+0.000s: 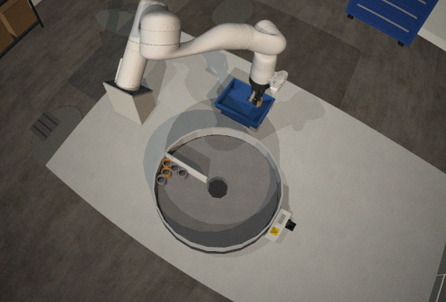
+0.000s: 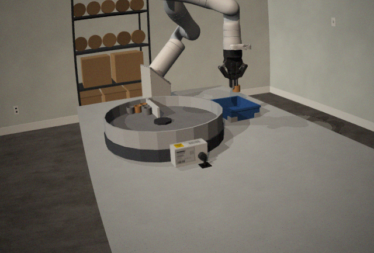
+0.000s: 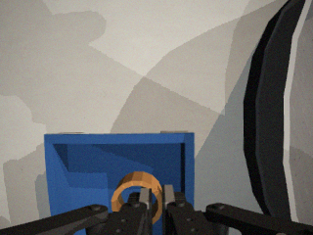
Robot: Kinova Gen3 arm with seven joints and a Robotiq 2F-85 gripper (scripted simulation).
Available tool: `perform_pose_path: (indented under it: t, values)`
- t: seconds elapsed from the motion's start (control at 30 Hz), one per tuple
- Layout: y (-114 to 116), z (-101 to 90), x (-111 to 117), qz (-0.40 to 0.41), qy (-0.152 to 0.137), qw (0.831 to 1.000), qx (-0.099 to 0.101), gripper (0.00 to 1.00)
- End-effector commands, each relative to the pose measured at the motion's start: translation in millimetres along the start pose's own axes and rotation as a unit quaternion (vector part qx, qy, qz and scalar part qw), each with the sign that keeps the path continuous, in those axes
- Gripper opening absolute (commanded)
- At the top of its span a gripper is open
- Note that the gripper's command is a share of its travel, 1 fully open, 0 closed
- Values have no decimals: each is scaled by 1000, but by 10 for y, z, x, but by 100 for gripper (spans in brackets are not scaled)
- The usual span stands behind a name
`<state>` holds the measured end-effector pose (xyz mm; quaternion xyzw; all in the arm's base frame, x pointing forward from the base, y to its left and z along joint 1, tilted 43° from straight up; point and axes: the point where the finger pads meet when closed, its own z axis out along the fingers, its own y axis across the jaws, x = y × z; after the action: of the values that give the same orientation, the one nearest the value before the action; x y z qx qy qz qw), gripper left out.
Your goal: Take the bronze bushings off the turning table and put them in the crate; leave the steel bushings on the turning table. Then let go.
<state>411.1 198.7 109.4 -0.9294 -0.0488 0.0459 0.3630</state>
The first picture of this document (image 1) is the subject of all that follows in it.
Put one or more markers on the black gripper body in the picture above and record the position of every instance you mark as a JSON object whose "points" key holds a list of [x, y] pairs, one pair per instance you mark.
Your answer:
{"points": [[257, 87]]}

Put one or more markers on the blue crate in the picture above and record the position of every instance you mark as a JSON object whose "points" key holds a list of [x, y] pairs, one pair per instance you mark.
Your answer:
{"points": [[233, 103]]}

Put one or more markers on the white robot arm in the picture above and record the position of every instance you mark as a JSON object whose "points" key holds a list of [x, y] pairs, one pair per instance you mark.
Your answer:
{"points": [[160, 30]]}

